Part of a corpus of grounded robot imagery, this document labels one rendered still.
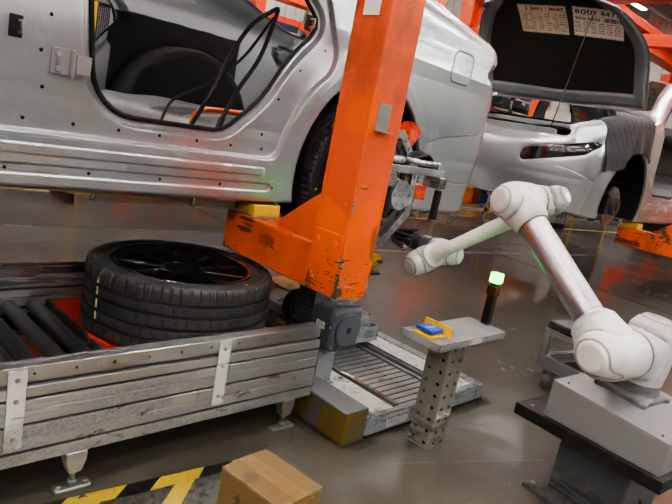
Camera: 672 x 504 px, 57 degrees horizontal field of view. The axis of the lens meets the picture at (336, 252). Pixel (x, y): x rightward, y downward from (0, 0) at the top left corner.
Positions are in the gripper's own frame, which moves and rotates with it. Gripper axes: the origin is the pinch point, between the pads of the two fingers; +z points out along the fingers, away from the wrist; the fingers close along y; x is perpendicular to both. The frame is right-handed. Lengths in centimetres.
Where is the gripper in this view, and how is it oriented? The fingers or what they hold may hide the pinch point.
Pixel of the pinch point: (389, 232)
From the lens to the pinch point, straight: 294.9
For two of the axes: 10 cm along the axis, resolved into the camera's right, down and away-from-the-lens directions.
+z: -6.9, -2.8, 6.7
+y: 6.3, -6.9, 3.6
